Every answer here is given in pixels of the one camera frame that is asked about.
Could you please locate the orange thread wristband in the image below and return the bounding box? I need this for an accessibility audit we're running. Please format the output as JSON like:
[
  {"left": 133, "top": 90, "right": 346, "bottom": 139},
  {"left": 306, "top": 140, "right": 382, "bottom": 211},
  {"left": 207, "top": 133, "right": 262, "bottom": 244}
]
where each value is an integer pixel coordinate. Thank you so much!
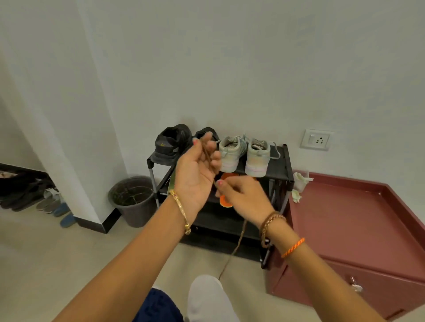
[{"left": 280, "top": 238, "right": 305, "bottom": 259}]

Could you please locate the person's right forearm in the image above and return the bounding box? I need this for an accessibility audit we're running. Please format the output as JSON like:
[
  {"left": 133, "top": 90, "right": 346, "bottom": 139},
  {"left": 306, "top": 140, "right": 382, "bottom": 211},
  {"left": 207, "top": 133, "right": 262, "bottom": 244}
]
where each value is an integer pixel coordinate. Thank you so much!
[{"left": 262, "top": 215, "right": 388, "bottom": 322}]

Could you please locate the pastel sneaker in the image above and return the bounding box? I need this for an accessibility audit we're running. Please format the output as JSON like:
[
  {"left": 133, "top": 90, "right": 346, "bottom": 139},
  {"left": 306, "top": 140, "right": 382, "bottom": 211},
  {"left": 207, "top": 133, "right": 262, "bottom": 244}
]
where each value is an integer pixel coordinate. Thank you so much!
[
  {"left": 219, "top": 135, "right": 248, "bottom": 173},
  {"left": 245, "top": 135, "right": 281, "bottom": 178}
]

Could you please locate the large crumpled white tissue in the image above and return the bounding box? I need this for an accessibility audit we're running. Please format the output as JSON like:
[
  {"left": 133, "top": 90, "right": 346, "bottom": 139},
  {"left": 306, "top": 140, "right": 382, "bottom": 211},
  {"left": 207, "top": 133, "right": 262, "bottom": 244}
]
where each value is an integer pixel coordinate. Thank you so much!
[{"left": 292, "top": 171, "right": 315, "bottom": 193}]

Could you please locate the maroon metal cabinet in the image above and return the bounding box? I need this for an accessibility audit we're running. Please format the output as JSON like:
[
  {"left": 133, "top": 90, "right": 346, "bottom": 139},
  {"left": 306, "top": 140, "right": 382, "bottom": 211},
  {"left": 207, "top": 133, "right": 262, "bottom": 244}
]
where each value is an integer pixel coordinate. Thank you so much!
[{"left": 265, "top": 171, "right": 425, "bottom": 321}]

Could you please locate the brown cord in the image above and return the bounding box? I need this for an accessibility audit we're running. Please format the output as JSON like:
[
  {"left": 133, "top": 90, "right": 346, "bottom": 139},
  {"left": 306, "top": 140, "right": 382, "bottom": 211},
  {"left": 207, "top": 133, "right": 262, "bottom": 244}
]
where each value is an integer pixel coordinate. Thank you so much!
[{"left": 203, "top": 146, "right": 249, "bottom": 281}]

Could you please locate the brown beaded bracelet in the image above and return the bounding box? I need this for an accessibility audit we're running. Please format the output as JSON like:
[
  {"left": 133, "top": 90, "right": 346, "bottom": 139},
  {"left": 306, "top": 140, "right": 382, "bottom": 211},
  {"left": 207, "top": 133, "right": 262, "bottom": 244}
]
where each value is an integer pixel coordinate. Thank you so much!
[{"left": 259, "top": 211, "right": 287, "bottom": 249}]

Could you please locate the pile of black footwear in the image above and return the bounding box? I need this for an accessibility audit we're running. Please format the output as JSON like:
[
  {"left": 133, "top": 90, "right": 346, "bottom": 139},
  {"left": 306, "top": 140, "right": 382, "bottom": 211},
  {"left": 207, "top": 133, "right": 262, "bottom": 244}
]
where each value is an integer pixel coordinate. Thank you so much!
[{"left": 0, "top": 171, "right": 54, "bottom": 212}]

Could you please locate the black shoe rack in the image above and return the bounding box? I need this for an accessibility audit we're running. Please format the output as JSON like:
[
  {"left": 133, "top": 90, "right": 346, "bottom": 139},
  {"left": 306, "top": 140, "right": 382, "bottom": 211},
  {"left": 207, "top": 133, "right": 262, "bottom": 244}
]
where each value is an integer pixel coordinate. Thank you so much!
[{"left": 147, "top": 144, "right": 295, "bottom": 269}]

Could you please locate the person's left hand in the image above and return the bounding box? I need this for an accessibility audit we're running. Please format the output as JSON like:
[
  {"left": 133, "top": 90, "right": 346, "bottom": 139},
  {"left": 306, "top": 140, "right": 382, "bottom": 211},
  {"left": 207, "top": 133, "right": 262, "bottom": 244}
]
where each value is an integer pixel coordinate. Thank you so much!
[{"left": 172, "top": 132, "right": 222, "bottom": 217}]

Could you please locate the white wall socket switch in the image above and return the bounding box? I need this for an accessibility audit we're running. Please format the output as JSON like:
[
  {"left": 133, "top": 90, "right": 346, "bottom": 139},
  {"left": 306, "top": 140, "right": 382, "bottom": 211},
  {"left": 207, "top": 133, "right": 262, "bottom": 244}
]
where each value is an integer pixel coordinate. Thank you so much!
[{"left": 300, "top": 129, "right": 331, "bottom": 152}]

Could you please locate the gold chain bracelet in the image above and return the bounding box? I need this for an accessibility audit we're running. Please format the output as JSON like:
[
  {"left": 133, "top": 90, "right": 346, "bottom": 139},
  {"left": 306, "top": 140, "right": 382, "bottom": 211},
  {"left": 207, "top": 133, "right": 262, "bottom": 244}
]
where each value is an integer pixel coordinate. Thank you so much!
[{"left": 168, "top": 190, "right": 192, "bottom": 236}]

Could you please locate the orange shoe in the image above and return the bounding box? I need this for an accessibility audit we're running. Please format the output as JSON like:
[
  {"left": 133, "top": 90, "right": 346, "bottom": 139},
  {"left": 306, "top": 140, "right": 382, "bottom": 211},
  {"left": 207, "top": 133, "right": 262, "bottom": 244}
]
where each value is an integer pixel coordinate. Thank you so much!
[{"left": 219, "top": 172, "right": 258, "bottom": 209}]

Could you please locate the person's blue trouser leg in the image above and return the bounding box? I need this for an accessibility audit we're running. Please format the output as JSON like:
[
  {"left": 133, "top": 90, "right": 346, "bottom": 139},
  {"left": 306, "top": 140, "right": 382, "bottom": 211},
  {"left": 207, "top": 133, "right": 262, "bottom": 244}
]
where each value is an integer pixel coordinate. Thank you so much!
[{"left": 133, "top": 287, "right": 185, "bottom": 322}]

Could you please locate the person's right hand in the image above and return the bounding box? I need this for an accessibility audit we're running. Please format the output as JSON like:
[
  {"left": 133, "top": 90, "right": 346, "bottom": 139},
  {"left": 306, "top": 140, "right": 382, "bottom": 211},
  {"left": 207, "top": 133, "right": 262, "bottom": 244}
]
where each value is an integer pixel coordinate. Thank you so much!
[{"left": 214, "top": 175, "right": 277, "bottom": 229}]

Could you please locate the grey plastic bucket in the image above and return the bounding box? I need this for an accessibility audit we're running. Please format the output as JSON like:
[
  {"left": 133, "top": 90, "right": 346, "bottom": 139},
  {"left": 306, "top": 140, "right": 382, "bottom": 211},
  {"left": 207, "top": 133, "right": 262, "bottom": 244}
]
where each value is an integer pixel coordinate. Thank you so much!
[{"left": 108, "top": 176, "right": 159, "bottom": 228}]

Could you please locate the grey slipper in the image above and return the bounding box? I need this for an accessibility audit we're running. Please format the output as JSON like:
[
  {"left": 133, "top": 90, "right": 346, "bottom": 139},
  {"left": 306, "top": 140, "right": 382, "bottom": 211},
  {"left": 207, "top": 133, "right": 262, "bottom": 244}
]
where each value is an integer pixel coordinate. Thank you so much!
[{"left": 35, "top": 188, "right": 64, "bottom": 214}]

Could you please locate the person's light grey foot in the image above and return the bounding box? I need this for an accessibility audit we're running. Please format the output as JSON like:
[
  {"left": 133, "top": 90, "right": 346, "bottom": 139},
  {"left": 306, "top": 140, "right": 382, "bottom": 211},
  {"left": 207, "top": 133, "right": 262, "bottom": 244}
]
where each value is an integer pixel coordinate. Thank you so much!
[{"left": 187, "top": 274, "right": 240, "bottom": 322}]

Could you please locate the person's left forearm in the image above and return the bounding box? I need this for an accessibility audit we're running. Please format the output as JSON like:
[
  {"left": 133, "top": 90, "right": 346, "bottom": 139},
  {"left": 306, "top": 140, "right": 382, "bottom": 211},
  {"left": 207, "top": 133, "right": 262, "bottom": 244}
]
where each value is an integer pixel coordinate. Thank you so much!
[{"left": 53, "top": 194, "right": 200, "bottom": 322}]

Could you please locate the blue slipper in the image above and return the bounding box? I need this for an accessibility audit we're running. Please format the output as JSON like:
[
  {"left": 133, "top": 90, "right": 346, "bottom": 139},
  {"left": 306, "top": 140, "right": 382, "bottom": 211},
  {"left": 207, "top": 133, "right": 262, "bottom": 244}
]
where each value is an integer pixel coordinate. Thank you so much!
[
  {"left": 60, "top": 212, "right": 77, "bottom": 229},
  {"left": 53, "top": 202, "right": 71, "bottom": 218}
]

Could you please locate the black sneaker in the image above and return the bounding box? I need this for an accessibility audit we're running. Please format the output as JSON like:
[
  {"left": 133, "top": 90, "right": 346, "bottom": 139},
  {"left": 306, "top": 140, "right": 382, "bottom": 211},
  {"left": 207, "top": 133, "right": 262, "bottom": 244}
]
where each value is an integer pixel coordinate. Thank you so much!
[
  {"left": 152, "top": 124, "right": 193, "bottom": 166},
  {"left": 193, "top": 127, "right": 220, "bottom": 144}
]

